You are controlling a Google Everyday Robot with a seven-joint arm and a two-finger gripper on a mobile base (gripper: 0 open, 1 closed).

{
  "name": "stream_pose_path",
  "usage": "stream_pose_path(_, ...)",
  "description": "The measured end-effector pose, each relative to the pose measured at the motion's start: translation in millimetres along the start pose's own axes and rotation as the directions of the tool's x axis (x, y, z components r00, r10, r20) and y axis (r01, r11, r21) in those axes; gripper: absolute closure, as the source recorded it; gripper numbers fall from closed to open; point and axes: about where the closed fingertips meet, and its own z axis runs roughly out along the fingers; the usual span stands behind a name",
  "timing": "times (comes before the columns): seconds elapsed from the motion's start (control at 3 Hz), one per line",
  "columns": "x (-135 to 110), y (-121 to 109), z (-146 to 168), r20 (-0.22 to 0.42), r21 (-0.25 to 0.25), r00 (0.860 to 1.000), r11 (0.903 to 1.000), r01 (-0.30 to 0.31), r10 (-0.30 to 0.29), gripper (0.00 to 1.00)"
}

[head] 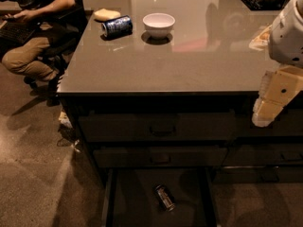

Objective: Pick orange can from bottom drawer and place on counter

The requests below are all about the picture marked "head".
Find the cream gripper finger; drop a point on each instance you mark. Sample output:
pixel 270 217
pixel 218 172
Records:
pixel 277 90

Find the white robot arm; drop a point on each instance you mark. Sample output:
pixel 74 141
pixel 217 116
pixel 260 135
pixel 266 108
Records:
pixel 284 40

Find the top right drawer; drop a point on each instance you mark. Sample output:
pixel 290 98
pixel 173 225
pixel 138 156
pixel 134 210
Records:
pixel 288 123

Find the snack bag on counter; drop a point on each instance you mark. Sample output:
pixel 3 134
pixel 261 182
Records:
pixel 260 42

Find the middle right drawer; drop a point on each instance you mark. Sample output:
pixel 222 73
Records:
pixel 264 155

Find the bottom right drawer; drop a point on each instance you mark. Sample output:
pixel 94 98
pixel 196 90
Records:
pixel 264 174

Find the top left drawer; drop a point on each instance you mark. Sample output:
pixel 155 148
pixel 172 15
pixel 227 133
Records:
pixel 130 127

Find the middle left drawer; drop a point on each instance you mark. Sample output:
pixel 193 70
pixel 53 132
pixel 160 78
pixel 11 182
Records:
pixel 160 156

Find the blue soda can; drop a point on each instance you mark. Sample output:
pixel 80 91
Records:
pixel 117 27

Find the open bottom drawer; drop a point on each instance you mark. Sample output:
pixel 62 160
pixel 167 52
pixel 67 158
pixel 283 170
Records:
pixel 130 200

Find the white bowl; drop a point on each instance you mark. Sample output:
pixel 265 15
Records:
pixel 158 25

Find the yellow sponge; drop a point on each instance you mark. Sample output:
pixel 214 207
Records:
pixel 106 14

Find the black office chair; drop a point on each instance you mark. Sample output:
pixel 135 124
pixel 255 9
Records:
pixel 72 23

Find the seated person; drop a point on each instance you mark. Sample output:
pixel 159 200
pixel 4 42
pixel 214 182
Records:
pixel 19 59

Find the black laptop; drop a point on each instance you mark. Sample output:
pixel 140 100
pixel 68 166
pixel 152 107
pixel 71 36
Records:
pixel 17 33

